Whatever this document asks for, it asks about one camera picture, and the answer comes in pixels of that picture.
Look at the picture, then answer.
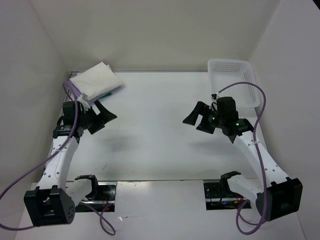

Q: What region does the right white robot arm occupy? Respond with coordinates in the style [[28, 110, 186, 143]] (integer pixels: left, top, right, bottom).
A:
[[182, 96, 303, 222]]

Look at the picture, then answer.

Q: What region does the white plastic basket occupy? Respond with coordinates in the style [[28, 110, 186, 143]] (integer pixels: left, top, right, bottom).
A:
[[207, 59, 260, 109]]

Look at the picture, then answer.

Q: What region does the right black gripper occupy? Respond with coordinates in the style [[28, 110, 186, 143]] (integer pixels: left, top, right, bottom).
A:
[[182, 101, 225, 134]]

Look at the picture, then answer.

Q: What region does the purple t shirt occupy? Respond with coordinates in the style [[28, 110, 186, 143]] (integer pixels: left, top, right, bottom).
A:
[[66, 80, 101, 106]]

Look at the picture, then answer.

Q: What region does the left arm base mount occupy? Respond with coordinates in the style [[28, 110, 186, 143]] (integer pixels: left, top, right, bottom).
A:
[[81, 181, 117, 213]]

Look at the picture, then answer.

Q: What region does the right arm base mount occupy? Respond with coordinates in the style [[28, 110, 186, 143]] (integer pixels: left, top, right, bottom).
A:
[[203, 180, 246, 211]]

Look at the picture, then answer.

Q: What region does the white cloth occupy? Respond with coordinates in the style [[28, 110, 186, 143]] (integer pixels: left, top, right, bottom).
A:
[[69, 62, 123, 101]]

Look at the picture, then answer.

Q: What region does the green t shirt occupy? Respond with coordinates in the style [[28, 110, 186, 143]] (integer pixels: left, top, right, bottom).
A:
[[103, 92, 112, 98]]

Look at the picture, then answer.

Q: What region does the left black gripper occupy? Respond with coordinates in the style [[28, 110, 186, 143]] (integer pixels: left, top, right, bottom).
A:
[[77, 100, 117, 134]]

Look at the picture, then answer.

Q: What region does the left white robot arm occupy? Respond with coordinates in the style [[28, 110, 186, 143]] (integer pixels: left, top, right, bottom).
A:
[[23, 100, 117, 227]]

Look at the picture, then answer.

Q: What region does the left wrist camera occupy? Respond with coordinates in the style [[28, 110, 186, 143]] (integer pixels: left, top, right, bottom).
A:
[[77, 95, 97, 116]]

